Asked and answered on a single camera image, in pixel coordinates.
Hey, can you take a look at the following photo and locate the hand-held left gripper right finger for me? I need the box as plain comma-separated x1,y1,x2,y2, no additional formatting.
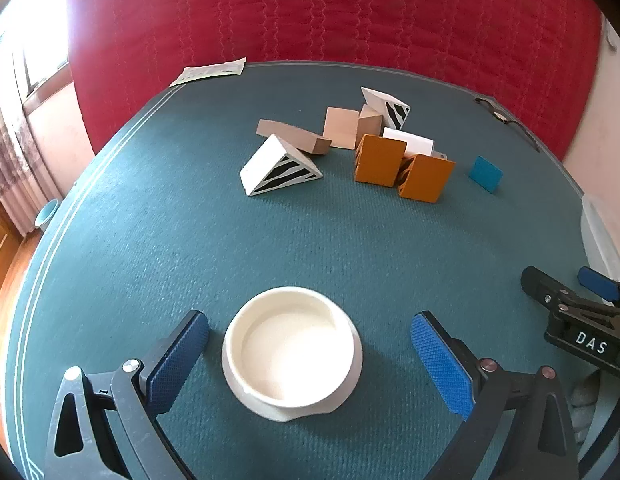
410,310,581,480

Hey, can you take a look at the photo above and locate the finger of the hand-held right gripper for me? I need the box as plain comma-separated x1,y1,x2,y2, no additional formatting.
521,266,586,317
577,266,620,311

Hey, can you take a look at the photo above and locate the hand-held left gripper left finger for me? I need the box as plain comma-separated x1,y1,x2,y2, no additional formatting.
44,310,211,480

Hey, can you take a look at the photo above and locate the clear plastic bowl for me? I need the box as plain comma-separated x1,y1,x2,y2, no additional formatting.
581,194,620,281

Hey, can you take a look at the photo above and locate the white round bowl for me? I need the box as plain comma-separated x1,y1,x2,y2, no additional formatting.
221,286,364,423

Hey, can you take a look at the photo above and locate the blue block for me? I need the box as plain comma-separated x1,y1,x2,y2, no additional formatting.
468,155,504,194

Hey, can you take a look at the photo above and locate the orange black-striped block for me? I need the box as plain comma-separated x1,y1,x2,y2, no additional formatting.
396,153,457,204

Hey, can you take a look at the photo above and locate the plain white block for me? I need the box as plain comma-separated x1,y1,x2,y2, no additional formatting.
381,127,435,158

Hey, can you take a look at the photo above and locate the plain orange block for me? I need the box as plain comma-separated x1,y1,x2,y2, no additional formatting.
353,134,408,187

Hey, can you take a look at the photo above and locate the white zebra-striped wedge block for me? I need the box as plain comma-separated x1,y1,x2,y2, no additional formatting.
360,86,411,132
240,133,324,197

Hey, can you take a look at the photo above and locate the tan wooden block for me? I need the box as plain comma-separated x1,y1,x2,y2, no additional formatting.
357,104,384,137
323,107,362,151

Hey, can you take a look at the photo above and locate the brown wooden block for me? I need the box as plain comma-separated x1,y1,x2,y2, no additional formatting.
256,119,332,156

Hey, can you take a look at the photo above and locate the teal cup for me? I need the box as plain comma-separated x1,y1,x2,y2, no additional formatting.
34,199,61,228

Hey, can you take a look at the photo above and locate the patterned curtain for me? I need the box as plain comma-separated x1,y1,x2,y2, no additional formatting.
0,35,66,236

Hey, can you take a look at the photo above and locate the white paper slip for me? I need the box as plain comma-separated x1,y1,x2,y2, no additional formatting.
169,58,248,87

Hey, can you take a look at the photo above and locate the red quilted blanket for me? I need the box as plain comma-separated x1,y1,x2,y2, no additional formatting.
65,0,603,161

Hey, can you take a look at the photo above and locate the window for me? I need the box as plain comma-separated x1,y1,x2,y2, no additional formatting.
0,0,73,111

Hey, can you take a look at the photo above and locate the black strap wristwatch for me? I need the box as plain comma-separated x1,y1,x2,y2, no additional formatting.
474,96,541,153

